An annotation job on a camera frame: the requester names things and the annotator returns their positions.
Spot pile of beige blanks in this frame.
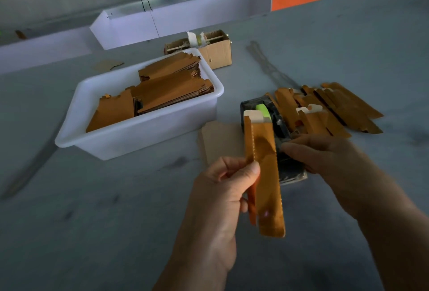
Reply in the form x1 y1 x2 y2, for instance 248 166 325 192
201 121 245 165

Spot green tape roll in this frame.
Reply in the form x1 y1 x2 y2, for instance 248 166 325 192
256 103 272 122

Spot long white tray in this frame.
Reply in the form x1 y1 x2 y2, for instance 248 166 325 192
90 0 272 51
0 27 101 75

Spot white plastic bin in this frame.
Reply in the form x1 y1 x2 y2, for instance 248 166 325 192
55 47 225 161

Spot person's left hand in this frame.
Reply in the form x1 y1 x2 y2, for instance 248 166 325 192
189 155 261 271

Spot person's right hand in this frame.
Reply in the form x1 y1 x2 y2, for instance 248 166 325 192
280 133 403 221

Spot person's right forearm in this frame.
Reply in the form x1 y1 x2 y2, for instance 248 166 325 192
355 190 429 291

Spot black tape dispenser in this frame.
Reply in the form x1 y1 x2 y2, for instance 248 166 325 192
240 95 308 185

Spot small cardboard box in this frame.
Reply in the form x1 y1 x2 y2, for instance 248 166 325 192
164 30 233 70

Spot pile of gold boxes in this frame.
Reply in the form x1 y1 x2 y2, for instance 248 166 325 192
268 82 384 139

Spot carton blank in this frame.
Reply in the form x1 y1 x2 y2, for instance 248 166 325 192
243 114 286 238

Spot gold cartons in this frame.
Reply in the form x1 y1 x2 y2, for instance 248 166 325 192
86 51 215 133

